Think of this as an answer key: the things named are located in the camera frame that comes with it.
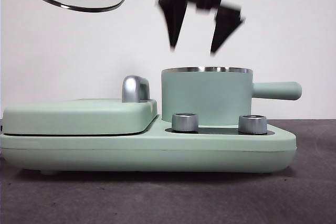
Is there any silver griddle cover handle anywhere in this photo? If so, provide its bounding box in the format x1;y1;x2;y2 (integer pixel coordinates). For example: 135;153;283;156
121;76;151;103

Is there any mint green breakfast machine base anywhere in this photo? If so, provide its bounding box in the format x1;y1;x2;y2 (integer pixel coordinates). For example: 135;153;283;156
0;118;298;176

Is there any mint green handled pot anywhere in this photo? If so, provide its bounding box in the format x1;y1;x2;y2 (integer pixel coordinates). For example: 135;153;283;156
160;66;303;126

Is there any mint green hinged griddle cover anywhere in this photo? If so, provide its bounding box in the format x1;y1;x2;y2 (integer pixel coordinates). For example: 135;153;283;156
2;98;159;137

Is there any silver control knob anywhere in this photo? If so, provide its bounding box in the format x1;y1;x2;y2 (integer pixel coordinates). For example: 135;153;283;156
238;114;268;134
171;112;200;133

